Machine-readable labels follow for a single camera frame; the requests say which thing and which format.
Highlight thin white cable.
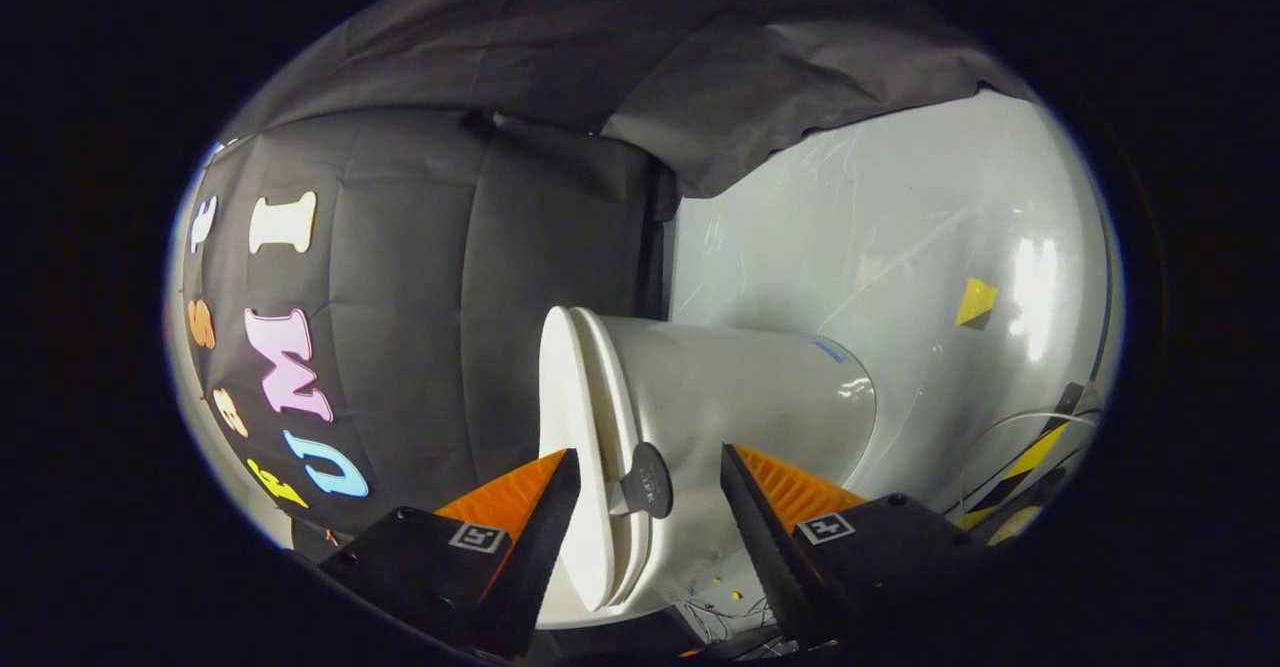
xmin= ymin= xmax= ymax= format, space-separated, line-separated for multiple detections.
xmin=958 ymin=407 xmax=1101 ymax=520

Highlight thin tangled wires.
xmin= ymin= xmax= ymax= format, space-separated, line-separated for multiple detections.
xmin=688 ymin=595 xmax=786 ymax=650

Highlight white toilet lid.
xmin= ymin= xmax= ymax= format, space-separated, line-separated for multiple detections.
xmin=538 ymin=305 xmax=673 ymax=613

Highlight white toilet body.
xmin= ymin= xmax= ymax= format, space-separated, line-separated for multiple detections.
xmin=540 ymin=315 xmax=878 ymax=630

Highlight tan round object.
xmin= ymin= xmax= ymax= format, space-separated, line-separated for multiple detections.
xmin=990 ymin=505 xmax=1043 ymax=546

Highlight yellow tape piece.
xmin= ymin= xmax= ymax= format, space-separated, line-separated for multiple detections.
xmin=955 ymin=277 xmax=999 ymax=330

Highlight black backdrop cloth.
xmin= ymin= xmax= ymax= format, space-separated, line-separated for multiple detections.
xmin=183 ymin=0 xmax=1041 ymax=558

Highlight black yellow hazard tape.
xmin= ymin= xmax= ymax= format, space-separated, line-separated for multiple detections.
xmin=955 ymin=382 xmax=1086 ymax=533

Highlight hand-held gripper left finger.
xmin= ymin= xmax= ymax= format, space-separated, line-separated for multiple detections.
xmin=318 ymin=448 xmax=582 ymax=659

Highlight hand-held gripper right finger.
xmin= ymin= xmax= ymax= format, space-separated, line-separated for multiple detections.
xmin=720 ymin=443 xmax=987 ymax=650

